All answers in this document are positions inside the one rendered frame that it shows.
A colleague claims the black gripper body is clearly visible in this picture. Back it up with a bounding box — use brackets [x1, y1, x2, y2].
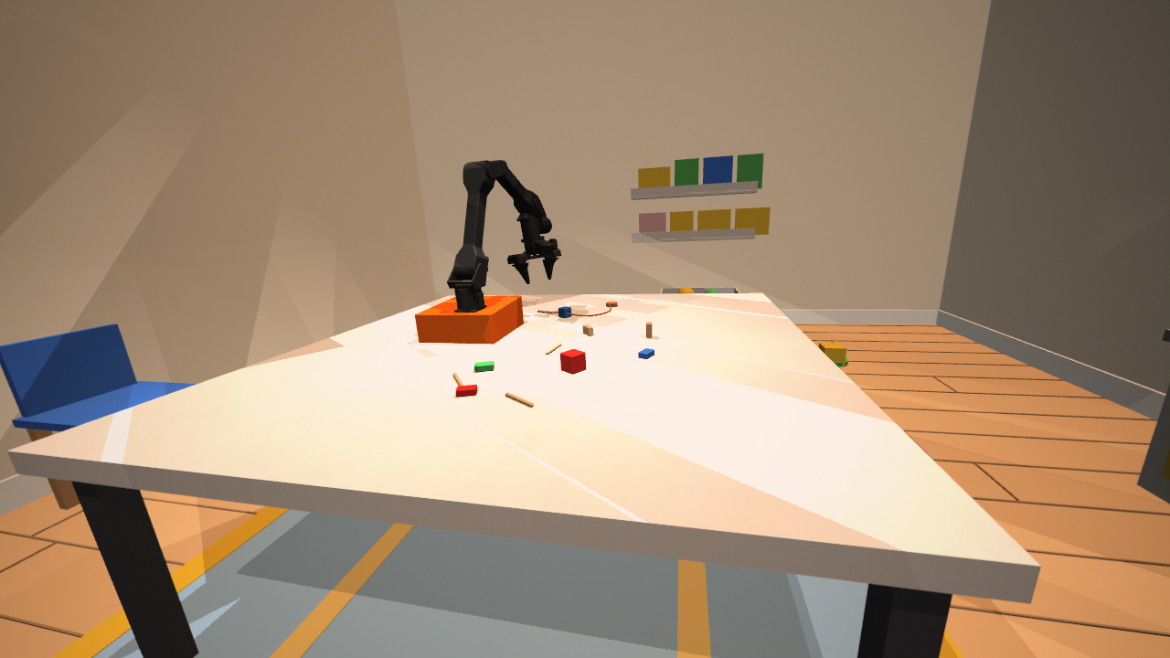
[507, 233, 560, 265]

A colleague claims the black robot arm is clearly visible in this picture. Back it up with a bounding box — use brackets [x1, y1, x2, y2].
[447, 160, 558, 313]

